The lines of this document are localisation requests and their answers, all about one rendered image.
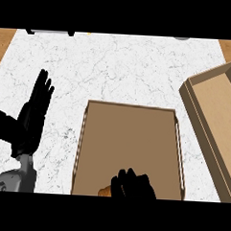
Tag brown wooden tray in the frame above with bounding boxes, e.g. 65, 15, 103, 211
70, 98, 191, 201

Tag cardboard box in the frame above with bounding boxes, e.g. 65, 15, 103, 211
173, 56, 231, 204

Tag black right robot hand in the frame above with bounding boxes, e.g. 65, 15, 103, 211
109, 166, 159, 200

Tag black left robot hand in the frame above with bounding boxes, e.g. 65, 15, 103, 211
0, 66, 57, 161

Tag golden brown croissant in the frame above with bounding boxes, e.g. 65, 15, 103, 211
97, 185, 113, 197

